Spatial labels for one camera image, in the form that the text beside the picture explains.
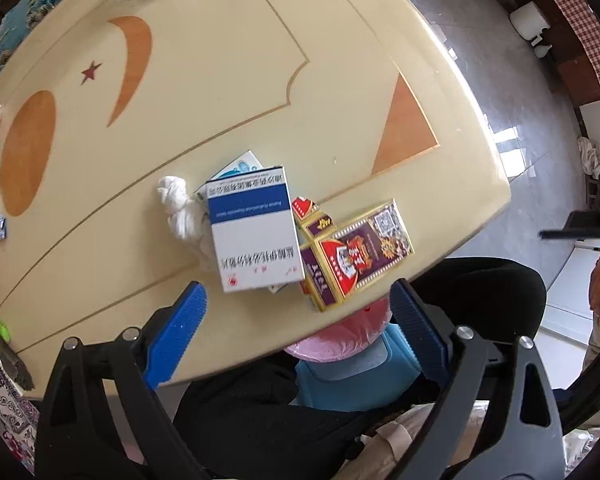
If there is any pink lined trash bin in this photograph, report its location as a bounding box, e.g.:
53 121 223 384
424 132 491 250
286 296 422 412

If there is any white blue medicine box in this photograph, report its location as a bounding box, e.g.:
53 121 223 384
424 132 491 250
206 166 304 292

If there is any crumpled white tissue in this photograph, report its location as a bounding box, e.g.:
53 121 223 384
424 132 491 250
157 176 215 266

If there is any purple red cigarette box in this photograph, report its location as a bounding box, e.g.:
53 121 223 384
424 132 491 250
300 200 414 311

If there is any grey crumpled cloth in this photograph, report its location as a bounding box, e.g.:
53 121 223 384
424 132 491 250
0 334 34 391

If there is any small purple cigarette pack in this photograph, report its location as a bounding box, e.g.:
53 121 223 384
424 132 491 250
291 196 336 242

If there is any light blue flat packet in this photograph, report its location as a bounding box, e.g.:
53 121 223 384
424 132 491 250
209 151 263 181

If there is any green bottle cap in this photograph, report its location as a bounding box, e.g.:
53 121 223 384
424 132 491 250
0 320 12 342

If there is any patterned bench cover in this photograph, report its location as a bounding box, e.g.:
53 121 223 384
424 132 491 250
0 364 38 478

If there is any white electric kettle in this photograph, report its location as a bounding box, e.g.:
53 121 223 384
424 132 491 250
509 2 552 58

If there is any cream coffee table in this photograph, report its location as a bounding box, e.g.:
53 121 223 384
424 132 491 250
0 0 510 396

